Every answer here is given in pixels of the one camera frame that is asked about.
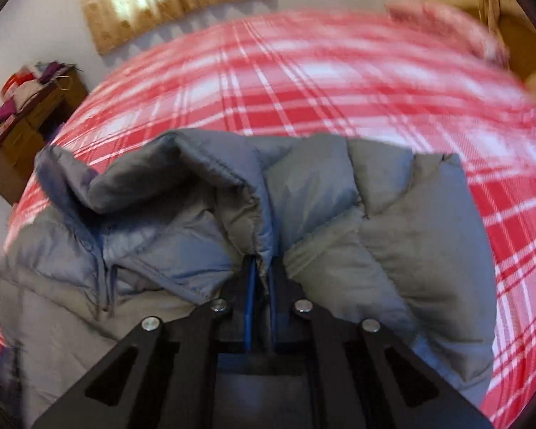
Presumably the wooden headboard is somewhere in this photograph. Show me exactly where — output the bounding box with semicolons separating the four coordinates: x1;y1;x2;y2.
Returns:
422;0;536;94

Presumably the pink folded blanket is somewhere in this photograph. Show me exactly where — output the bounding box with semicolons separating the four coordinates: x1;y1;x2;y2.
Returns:
386;0;512;70

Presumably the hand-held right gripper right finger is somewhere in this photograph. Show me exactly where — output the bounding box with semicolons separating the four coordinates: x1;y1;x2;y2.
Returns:
268;256;494;429

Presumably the red plaid bed sheet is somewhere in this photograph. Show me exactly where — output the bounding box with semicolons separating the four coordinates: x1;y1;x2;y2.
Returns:
0;6;536;429

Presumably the brown wooden cabinet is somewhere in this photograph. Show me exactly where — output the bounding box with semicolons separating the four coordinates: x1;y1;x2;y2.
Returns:
0;69;90;206

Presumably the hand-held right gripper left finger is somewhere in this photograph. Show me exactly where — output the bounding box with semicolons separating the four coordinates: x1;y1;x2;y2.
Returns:
30;255;260;429

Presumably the grey-blue puffer jacket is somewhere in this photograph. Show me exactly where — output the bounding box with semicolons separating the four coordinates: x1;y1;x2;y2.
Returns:
0;128;497;429

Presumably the pile of colourful clothes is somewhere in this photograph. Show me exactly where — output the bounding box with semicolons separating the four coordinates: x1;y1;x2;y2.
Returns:
0;60;74;153

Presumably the yellow patterned curtain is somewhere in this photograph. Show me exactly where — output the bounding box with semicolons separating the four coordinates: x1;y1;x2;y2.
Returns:
69;0;275;56

